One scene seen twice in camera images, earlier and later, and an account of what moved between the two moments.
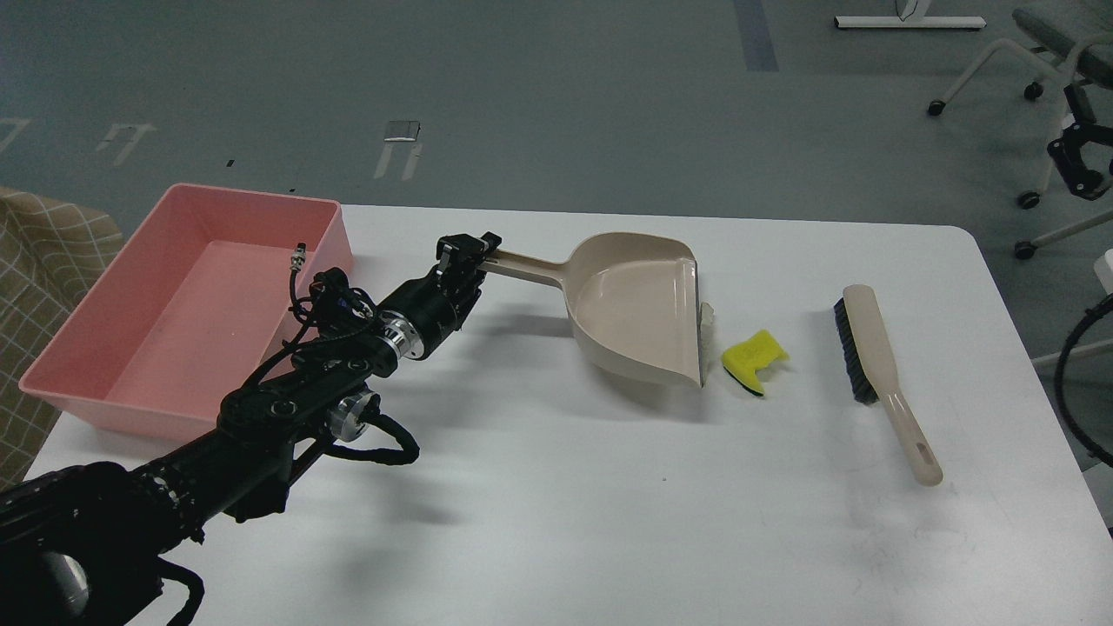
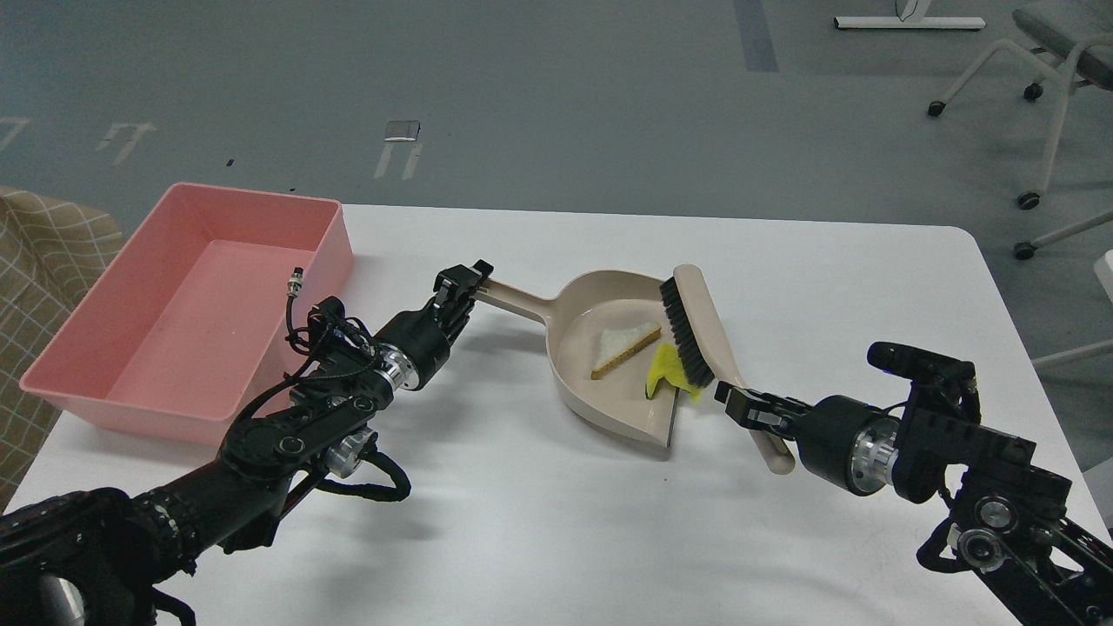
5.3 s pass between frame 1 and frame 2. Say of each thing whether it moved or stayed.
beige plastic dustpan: moved
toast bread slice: moved
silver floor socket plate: stayed
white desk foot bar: stayed
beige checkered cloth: stayed
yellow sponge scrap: moved
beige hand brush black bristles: moved
